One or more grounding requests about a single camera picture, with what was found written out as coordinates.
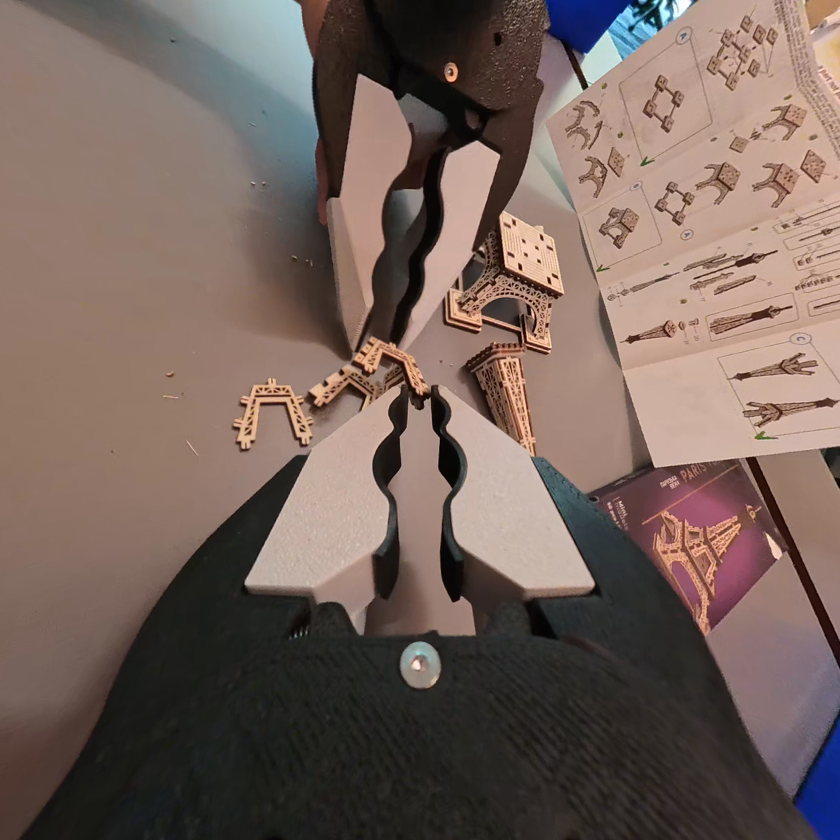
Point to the blue plastic bin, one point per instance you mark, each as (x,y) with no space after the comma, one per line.
(577,19)

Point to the wooden tower spire model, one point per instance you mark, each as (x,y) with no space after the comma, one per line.
(502,394)

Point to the person's left hand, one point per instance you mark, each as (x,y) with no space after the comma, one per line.
(323,190)

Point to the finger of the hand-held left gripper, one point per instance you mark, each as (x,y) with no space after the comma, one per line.
(367,144)
(466,197)

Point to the wooden tower base model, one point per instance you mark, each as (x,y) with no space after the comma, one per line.
(531,256)

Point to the purple puzzle box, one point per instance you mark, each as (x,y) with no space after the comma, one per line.
(695,538)

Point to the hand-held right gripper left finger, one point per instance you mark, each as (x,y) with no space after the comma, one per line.
(328,518)

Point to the folded instruction leaflet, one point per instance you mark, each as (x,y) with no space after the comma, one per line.
(709,229)

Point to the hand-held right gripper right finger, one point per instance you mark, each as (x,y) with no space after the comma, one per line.
(518,518)

